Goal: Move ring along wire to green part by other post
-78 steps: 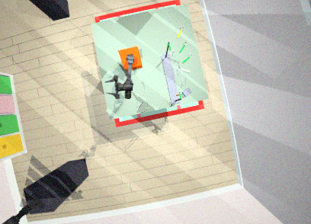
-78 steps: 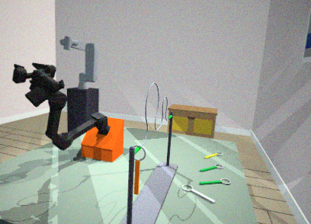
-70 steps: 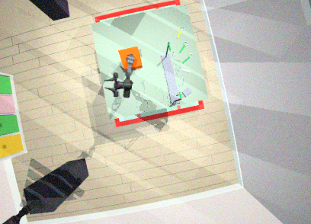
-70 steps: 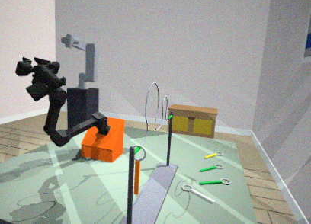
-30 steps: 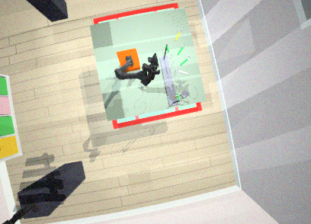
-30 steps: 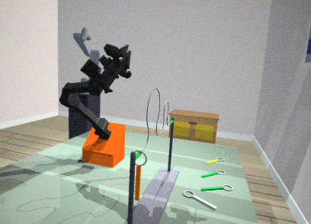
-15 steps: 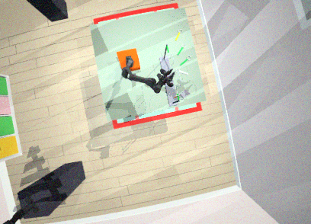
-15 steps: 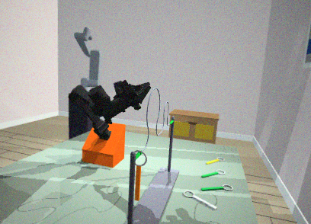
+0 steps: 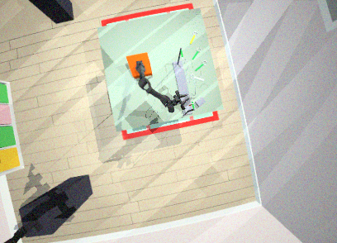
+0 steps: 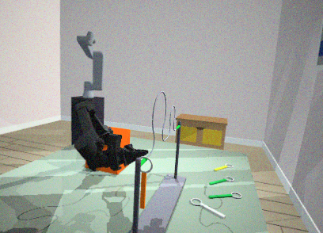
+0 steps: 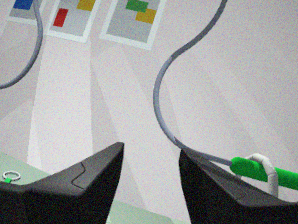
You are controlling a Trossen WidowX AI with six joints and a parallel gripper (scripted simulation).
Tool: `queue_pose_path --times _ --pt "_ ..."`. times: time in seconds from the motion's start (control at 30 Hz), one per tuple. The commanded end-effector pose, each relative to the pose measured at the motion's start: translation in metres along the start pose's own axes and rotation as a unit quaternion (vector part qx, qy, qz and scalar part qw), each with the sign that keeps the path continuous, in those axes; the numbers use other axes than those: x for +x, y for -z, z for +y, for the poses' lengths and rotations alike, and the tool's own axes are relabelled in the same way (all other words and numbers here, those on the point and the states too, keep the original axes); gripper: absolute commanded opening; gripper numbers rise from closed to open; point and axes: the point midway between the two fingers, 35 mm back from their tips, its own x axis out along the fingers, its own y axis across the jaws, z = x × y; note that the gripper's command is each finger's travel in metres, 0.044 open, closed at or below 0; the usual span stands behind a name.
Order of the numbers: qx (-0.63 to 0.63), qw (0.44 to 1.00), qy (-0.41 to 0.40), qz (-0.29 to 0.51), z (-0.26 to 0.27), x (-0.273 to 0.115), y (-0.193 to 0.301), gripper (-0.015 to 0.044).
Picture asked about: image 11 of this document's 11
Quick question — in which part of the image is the green bar with white loop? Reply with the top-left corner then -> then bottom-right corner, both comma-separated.
3,171 -> 21,183

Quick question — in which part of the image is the orange handle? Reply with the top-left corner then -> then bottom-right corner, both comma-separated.
246,153 -> 279,198

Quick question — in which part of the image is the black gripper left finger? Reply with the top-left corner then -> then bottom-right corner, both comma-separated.
0,143 -> 124,224

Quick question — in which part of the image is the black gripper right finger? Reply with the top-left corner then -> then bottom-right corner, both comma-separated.
178,148 -> 298,224

